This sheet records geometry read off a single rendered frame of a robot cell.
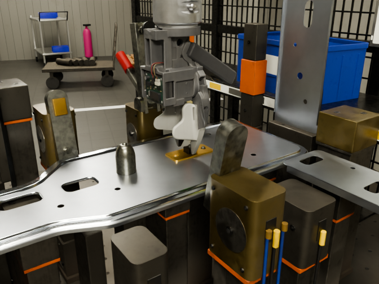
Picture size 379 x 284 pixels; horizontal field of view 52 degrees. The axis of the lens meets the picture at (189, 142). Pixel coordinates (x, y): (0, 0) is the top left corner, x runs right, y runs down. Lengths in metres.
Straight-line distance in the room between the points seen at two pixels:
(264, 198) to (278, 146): 0.29
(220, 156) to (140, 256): 0.16
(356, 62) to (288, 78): 0.20
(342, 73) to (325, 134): 0.23
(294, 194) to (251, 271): 0.16
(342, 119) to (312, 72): 0.12
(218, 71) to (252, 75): 0.30
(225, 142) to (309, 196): 0.19
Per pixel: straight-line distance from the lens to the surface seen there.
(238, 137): 0.50
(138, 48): 0.77
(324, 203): 0.62
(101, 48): 8.30
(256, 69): 0.95
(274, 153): 0.71
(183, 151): 0.70
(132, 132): 0.82
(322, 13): 0.80
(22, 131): 0.76
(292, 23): 0.84
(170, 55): 0.61
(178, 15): 0.59
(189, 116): 0.64
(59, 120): 0.73
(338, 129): 0.76
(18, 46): 8.32
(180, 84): 0.61
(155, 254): 0.47
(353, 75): 0.99
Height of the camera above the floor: 1.27
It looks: 21 degrees down
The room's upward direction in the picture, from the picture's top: straight up
